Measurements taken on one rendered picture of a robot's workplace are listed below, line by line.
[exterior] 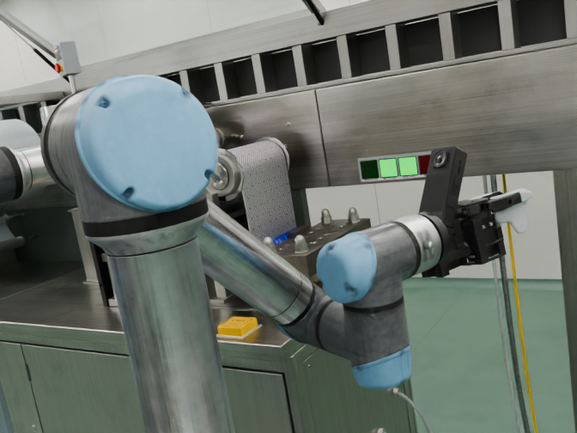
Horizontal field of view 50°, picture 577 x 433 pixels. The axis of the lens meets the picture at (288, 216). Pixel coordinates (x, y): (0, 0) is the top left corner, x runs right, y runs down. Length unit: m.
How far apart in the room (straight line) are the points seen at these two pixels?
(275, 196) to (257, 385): 0.58
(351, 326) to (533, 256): 3.53
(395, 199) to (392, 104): 2.65
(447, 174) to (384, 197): 3.61
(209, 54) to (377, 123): 0.63
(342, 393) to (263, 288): 0.91
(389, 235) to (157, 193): 0.32
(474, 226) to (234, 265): 0.32
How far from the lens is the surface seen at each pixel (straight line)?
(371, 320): 0.75
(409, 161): 1.80
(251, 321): 1.51
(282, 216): 1.86
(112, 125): 0.52
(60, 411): 2.14
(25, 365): 2.18
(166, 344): 0.59
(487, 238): 0.88
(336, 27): 1.88
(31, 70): 6.66
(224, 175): 1.71
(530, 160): 1.72
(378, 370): 0.77
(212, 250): 0.75
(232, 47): 2.07
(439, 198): 0.85
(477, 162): 1.75
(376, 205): 4.49
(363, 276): 0.71
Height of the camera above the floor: 1.42
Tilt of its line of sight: 10 degrees down
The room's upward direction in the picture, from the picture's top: 9 degrees counter-clockwise
